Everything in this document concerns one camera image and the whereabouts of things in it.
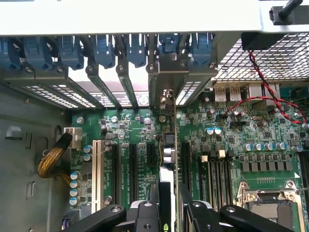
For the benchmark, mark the blue slot latch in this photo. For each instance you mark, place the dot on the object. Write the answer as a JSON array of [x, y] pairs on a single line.
[[70, 53], [36, 53], [169, 43], [12, 55], [103, 53], [201, 53], [136, 53]]

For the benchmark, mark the CPU socket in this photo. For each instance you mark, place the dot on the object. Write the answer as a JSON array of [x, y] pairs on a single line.
[[265, 210]]

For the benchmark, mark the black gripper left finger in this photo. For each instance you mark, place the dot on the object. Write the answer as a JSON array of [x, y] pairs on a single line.
[[144, 217]]

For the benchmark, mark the white PCI slot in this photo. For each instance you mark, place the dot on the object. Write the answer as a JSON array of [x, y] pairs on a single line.
[[96, 174]]

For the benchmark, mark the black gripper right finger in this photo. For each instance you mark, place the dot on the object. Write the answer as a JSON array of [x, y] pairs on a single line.
[[200, 217]]

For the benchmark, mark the green Dell motherboard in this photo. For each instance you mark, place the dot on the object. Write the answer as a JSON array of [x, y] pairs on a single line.
[[241, 154]]

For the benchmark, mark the black short expansion slot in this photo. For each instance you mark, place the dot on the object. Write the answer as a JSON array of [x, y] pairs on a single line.
[[152, 155]]

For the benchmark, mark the open grey PC case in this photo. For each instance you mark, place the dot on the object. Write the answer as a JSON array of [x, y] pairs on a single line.
[[24, 145]]

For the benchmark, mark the black perforated slot cover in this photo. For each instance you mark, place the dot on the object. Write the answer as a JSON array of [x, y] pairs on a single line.
[[43, 93], [72, 96], [190, 91]]

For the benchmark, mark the black intrusion switch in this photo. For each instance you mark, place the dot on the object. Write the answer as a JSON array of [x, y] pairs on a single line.
[[260, 41]]

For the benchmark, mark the black long expansion slot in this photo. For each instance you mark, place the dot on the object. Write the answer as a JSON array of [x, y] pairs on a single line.
[[133, 174], [116, 174], [186, 164]]

